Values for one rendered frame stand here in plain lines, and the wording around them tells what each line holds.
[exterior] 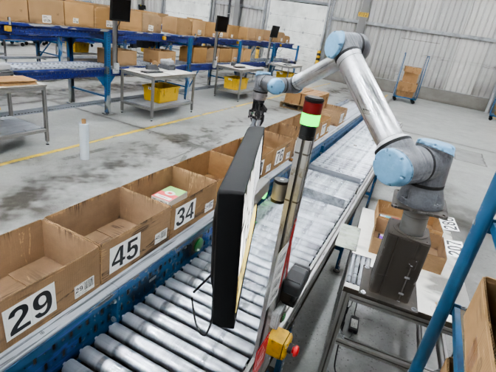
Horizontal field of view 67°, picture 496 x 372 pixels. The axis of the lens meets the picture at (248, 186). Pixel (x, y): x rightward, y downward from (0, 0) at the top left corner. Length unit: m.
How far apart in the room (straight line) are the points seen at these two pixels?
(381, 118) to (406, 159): 0.21
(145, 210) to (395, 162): 1.07
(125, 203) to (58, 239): 0.40
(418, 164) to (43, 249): 1.45
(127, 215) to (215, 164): 0.78
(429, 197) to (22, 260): 1.58
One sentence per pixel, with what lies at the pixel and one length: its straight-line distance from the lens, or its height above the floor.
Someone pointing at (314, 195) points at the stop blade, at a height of 0.77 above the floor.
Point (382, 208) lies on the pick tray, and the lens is 2.73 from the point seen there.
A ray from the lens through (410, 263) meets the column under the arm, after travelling 1.80.
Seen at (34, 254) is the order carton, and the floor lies 0.92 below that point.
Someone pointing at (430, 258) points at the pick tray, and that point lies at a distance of 2.22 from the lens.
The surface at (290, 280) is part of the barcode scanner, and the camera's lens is 1.24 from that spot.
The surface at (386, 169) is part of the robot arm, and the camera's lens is 1.52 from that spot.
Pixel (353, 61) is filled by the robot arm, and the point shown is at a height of 1.73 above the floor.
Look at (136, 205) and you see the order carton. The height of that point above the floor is 0.99.
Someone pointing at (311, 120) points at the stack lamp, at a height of 1.61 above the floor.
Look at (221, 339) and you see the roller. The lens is 1.50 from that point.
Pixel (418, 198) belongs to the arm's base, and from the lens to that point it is 1.68.
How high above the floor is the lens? 1.81
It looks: 23 degrees down
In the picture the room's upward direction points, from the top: 9 degrees clockwise
